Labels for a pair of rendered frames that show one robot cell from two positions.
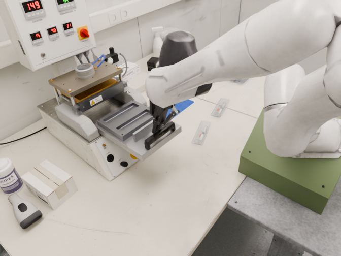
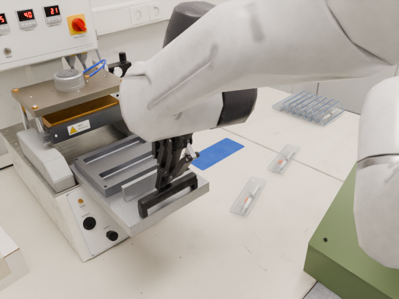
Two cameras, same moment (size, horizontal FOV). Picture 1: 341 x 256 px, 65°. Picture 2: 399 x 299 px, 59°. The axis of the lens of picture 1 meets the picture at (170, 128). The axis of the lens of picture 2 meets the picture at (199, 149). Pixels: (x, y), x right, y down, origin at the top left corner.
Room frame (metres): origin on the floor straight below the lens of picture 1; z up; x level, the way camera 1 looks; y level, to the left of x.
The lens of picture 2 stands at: (0.19, -0.08, 1.48)
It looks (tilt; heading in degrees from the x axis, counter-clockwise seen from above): 32 degrees down; 5
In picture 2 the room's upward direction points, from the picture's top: 2 degrees counter-clockwise
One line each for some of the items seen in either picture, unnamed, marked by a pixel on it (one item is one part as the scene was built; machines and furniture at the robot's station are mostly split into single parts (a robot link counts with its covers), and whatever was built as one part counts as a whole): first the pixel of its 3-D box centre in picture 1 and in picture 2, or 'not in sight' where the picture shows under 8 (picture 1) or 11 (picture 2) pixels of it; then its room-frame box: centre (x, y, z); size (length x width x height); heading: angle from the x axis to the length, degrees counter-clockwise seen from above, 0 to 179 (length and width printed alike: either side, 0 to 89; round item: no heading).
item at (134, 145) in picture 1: (136, 125); (135, 172); (0.87, 0.14, 0.97); 0.30 x 0.22 x 0.08; 45
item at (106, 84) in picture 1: (90, 82); (76, 99); (1.09, 0.35, 1.07); 0.22 x 0.17 x 0.10; 135
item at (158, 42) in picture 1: (158, 44); not in sight; (1.88, 0.04, 0.92); 0.09 x 0.08 x 0.25; 97
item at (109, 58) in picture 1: (110, 62); (119, 75); (1.33, 0.29, 1.05); 0.15 x 0.05 x 0.15; 135
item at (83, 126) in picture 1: (76, 121); (44, 157); (0.94, 0.40, 0.97); 0.25 x 0.05 x 0.07; 45
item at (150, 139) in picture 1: (160, 134); (168, 193); (0.77, 0.04, 0.99); 0.15 x 0.02 x 0.04; 135
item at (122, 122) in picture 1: (128, 118); (124, 161); (0.90, 0.17, 0.98); 0.20 x 0.17 x 0.03; 135
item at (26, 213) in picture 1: (19, 206); not in sight; (0.65, 0.60, 0.79); 0.20 x 0.08 x 0.08; 49
